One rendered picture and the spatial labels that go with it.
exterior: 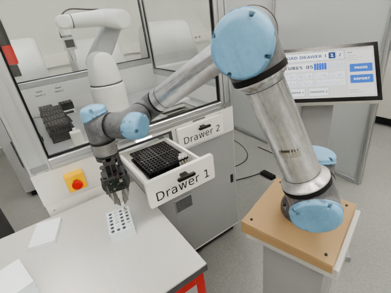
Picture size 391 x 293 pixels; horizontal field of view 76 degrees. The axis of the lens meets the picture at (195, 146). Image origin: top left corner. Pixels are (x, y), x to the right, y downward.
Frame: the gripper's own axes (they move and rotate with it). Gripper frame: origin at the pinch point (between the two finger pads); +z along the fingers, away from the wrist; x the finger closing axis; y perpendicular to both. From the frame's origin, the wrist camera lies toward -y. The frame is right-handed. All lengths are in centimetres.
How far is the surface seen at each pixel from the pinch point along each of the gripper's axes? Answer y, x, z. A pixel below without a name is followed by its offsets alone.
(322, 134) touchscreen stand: -17, 114, 12
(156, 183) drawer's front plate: 4.5, 12.6, -4.9
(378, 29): -42, 183, -34
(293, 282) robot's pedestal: 37, 46, 30
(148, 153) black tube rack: -22.8, 15.9, -3.6
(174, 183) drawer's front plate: 3.2, 19.4, -1.5
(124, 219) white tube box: 2.4, -0.8, 6.7
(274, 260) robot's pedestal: 30, 43, 23
